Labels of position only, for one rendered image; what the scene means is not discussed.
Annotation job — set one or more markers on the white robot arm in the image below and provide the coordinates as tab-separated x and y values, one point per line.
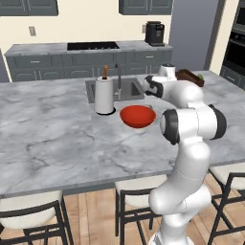
191	159

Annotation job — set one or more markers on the grey sink tap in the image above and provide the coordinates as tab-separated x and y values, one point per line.
119	79

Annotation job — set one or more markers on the black built-in oven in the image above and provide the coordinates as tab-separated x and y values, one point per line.
236	41

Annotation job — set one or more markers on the white paper towel roll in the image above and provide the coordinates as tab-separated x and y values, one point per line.
104	95

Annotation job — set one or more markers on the white wall socket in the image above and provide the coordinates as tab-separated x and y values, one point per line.
32	31
144	28

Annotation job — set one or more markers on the black stool with cream seat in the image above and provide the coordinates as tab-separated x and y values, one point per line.
228	182
30	210
138	194

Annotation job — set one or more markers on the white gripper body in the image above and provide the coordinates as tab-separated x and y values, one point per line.
167	72

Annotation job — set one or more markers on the grey base cupboard run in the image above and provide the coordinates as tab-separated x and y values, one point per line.
79	65

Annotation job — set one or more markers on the grey fridge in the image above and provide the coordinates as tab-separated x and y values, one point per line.
191	35

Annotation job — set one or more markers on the black hob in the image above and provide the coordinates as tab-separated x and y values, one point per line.
93	46

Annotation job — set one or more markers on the steel sink basin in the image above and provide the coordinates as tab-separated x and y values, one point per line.
129	89

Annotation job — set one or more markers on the brown wooden tray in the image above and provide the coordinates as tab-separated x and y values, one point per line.
188	76

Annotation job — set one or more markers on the green vegetable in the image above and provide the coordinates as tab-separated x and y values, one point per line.
200	76

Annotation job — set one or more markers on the black coffee machine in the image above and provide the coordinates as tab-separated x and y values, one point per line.
154	33

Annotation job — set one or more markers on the grey drawer below oven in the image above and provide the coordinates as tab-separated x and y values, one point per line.
232	76

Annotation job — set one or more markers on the grey wall cupboard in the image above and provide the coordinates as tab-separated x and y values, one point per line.
28	7
146	6

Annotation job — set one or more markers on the red bowl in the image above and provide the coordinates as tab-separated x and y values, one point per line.
137	116

